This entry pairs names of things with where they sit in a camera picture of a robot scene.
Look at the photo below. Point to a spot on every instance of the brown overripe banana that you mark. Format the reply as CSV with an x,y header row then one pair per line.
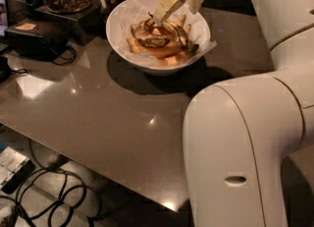
x,y
142,32

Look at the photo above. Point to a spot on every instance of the white ceramic bowl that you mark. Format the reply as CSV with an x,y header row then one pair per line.
x,y
119,29

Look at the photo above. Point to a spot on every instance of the black box with label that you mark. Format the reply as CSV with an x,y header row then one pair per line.
x,y
38,40

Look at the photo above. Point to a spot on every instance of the dark metal stand box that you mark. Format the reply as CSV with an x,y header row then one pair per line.
x,y
84,26

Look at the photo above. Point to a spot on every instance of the white power adapter box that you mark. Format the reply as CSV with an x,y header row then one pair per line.
x,y
14,169

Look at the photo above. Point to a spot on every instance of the dark spotted banana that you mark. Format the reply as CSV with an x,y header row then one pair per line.
x,y
177,33

